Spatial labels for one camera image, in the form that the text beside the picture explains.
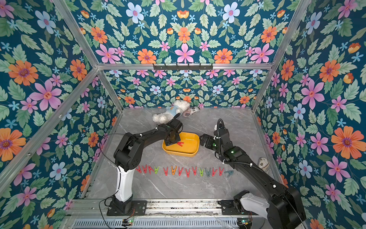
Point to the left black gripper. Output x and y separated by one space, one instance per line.
177 135

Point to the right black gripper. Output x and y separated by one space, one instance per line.
208 140

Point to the yellow plastic storage box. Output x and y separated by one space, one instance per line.
189 149

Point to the grey teal clothespin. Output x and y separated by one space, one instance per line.
208 172
229 173

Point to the orange clothespin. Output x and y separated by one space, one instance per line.
173 170

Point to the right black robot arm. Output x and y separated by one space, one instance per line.
282 206

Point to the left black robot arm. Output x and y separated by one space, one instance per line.
129 152

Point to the white teddy bear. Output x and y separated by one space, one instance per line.
178 107

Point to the small printed pouch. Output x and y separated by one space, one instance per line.
191 111

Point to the black hook rail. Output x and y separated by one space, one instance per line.
178 67

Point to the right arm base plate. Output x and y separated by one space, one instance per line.
233 207

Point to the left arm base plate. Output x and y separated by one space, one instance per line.
128 208

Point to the aluminium front rail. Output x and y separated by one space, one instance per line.
155 208

